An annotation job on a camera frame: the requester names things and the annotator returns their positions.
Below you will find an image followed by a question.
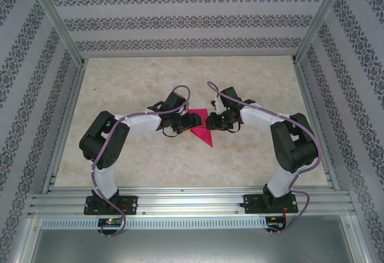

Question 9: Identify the pink paper sheet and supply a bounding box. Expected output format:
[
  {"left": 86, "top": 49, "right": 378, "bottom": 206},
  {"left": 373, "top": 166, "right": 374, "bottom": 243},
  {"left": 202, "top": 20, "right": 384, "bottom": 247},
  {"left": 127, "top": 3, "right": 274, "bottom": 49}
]
[{"left": 187, "top": 107, "right": 214, "bottom": 148}]

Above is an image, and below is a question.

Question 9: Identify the grey metal sheet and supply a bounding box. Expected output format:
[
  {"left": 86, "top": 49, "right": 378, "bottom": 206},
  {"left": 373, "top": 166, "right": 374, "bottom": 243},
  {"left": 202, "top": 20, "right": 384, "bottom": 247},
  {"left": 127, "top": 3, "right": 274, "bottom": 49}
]
[{"left": 17, "top": 216, "right": 370, "bottom": 263}]

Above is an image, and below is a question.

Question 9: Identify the aluminium mounting rail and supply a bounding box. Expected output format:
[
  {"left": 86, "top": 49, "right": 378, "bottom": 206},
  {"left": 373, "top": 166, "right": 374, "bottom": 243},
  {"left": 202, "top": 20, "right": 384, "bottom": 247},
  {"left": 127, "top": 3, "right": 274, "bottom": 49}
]
[{"left": 28, "top": 186, "right": 358, "bottom": 218}]

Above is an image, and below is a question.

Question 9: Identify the aluminium side rail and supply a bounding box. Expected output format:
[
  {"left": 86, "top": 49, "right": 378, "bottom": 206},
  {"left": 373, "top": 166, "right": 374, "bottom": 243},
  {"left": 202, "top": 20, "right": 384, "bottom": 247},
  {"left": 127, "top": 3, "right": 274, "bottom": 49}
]
[
  {"left": 293, "top": 61, "right": 341, "bottom": 192},
  {"left": 41, "top": 61, "right": 88, "bottom": 195}
]

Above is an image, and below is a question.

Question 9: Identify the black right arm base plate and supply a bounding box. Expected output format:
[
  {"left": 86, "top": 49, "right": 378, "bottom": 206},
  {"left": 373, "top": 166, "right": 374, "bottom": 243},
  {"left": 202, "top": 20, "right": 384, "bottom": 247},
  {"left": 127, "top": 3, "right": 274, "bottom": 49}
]
[{"left": 243, "top": 193, "right": 299, "bottom": 215}]

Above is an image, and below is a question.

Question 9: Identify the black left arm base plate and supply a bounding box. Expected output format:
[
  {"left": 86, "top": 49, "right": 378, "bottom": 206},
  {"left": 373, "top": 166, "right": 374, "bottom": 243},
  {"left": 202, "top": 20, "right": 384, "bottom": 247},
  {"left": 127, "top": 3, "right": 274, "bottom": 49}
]
[{"left": 83, "top": 195, "right": 139, "bottom": 216}]

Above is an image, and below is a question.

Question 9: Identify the slotted grey cable tray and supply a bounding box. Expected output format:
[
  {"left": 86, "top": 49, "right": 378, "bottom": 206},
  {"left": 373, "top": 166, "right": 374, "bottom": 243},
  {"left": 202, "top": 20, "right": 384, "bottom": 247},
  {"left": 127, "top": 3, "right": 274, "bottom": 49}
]
[{"left": 40, "top": 217, "right": 268, "bottom": 231}]

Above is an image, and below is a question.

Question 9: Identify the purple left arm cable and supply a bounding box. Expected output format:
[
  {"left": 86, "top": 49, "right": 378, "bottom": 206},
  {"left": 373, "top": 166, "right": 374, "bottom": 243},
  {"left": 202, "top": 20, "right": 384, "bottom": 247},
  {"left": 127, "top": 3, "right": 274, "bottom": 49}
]
[{"left": 91, "top": 85, "right": 193, "bottom": 239}]

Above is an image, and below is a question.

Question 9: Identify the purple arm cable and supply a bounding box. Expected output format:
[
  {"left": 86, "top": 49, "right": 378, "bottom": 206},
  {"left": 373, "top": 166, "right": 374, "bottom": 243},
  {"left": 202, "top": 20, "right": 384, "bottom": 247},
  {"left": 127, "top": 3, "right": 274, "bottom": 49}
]
[
  {"left": 91, "top": 85, "right": 193, "bottom": 239},
  {"left": 206, "top": 80, "right": 319, "bottom": 235}
]

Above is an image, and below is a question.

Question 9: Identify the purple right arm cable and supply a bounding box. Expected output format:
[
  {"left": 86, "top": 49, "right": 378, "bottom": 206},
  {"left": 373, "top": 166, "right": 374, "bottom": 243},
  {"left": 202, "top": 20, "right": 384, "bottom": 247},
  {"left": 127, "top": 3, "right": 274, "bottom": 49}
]
[{"left": 206, "top": 80, "right": 319, "bottom": 235}]

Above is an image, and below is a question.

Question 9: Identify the aluminium frame post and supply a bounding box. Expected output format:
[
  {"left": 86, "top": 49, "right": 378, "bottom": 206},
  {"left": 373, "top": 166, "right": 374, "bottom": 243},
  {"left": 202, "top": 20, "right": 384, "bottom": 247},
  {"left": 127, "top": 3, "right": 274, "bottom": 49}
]
[
  {"left": 292, "top": 0, "right": 352, "bottom": 65},
  {"left": 26, "top": 0, "right": 88, "bottom": 68}
]

